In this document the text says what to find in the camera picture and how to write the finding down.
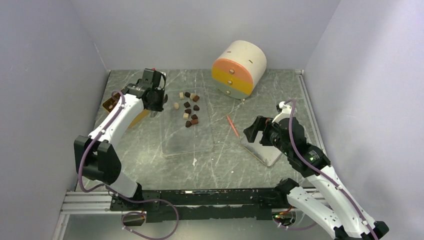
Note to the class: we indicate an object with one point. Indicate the brown rectangular chocolate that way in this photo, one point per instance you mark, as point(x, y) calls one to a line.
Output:
point(193, 122)

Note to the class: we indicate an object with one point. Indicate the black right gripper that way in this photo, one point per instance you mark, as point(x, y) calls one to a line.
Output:
point(261, 123)

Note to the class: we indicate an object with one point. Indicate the aluminium frame rail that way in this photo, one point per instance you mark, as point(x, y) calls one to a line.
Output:
point(81, 203)

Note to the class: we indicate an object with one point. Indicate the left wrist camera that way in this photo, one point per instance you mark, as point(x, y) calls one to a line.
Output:
point(153, 79)

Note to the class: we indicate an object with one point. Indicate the silver tin lid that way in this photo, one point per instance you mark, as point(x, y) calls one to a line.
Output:
point(267, 155)

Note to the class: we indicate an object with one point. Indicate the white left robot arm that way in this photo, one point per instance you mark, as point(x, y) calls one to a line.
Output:
point(96, 161)

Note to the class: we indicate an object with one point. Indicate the dark round chocolate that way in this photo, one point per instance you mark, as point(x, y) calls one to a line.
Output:
point(188, 124)

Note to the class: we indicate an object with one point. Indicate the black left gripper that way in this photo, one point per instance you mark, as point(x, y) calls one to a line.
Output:
point(158, 107)

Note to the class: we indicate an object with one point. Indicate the red pen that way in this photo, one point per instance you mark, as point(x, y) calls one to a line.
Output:
point(232, 126)

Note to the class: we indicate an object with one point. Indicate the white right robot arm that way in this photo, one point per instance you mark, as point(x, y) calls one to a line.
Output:
point(342, 218)

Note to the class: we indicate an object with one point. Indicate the round pastel drawer cabinet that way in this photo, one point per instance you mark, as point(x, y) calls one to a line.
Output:
point(237, 71)

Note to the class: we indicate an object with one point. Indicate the gold chocolate tin box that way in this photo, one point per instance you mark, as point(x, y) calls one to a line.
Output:
point(111, 103)

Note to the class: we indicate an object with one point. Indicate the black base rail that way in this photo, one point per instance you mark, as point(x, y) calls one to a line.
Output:
point(238, 203)

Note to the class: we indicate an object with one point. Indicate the black metal tongs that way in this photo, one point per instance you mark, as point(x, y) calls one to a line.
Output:
point(153, 114)

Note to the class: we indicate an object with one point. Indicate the clear plastic tray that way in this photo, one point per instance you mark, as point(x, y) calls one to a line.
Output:
point(176, 139)

